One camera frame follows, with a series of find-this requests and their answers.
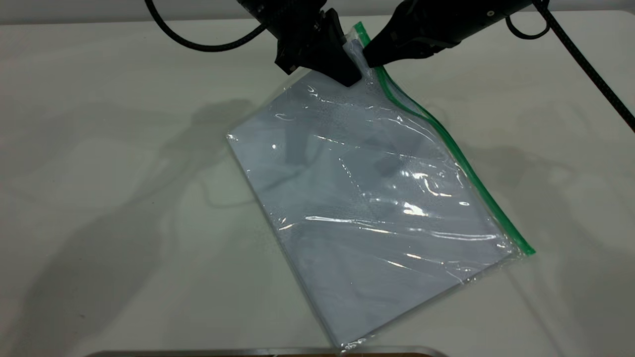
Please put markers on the white paper sheet stack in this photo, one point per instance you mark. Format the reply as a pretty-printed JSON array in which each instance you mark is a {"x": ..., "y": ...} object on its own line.
[{"x": 367, "y": 218}]

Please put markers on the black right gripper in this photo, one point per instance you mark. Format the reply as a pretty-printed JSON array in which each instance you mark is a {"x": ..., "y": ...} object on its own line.
[{"x": 446, "y": 22}]

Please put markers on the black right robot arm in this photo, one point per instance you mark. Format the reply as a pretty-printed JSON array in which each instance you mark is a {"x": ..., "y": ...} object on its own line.
[{"x": 516, "y": 7}]

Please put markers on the transparent zip bag green zipper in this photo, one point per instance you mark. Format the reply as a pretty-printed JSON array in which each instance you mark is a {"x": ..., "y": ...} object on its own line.
[{"x": 377, "y": 198}]

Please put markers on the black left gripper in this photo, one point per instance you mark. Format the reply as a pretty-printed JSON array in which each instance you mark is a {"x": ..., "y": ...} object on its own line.
[{"x": 300, "y": 42}]

